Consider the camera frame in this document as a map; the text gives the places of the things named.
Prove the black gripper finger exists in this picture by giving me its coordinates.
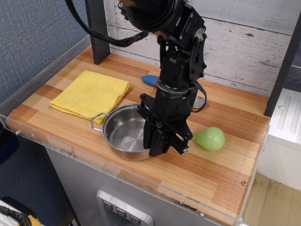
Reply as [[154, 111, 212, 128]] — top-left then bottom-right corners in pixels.
[[149, 129, 174, 157], [143, 118, 154, 149]]

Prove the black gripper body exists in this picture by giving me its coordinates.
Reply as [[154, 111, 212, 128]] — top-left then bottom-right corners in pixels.
[[137, 88, 192, 155]]

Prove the stainless steel two-handled pan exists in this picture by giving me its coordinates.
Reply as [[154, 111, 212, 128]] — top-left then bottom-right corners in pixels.
[[91, 103, 150, 161]]

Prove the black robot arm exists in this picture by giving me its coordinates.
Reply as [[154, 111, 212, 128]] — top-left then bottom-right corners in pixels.
[[66, 0, 206, 157]]

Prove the folded yellow cloth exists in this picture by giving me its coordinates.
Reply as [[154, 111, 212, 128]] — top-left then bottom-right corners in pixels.
[[49, 71, 130, 120]]

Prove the green plastic pear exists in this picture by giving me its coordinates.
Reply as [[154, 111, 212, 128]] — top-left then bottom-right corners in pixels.
[[193, 127, 225, 151]]

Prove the silver cabinet with button panel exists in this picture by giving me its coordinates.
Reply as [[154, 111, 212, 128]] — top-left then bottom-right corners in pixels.
[[46, 148, 216, 226]]

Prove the white aluminium side block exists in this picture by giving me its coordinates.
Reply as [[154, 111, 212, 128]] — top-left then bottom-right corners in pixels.
[[257, 89, 301, 190]]

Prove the yellow object bottom left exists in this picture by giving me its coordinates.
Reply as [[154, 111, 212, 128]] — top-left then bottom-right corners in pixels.
[[28, 215, 43, 226]]

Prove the blue-handled metal spoon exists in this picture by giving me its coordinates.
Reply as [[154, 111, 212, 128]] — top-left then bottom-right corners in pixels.
[[142, 74, 205, 109]]

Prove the clear acrylic guard rail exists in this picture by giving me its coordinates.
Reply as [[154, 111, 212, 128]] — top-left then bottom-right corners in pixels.
[[2, 38, 269, 226]]

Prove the black left vertical post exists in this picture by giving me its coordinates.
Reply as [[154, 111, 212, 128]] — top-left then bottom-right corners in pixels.
[[85, 0, 110, 65]]

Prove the black vertical post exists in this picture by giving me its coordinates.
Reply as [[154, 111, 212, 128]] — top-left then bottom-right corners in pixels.
[[85, 0, 110, 65], [264, 15, 301, 117]]

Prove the black right vertical post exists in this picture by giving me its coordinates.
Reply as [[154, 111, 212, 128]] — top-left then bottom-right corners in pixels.
[[264, 15, 301, 117]]

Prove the black braided cable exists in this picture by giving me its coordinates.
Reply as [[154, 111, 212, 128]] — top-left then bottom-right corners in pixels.
[[0, 206, 31, 226]]

